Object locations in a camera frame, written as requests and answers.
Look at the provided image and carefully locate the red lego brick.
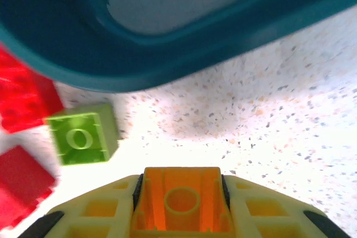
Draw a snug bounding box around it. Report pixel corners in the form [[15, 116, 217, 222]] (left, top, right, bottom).
[[0, 41, 65, 134], [0, 145, 61, 232]]

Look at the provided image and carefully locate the yellow lego brick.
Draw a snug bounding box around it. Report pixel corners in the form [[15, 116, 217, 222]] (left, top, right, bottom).
[[131, 167, 234, 238]]

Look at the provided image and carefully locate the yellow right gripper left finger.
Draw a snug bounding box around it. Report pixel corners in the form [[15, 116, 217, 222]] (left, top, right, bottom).
[[16, 173, 144, 238]]

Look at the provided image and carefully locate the green lego brick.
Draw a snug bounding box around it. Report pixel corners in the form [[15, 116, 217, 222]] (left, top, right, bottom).
[[45, 103, 120, 167]]

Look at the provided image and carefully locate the teal plastic container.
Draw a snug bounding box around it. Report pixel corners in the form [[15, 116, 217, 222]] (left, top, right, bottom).
[[0, 0, 357, 94]]

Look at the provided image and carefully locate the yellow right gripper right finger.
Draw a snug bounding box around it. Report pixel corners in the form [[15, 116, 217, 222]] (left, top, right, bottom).
[[221, 174, 352, 238]]

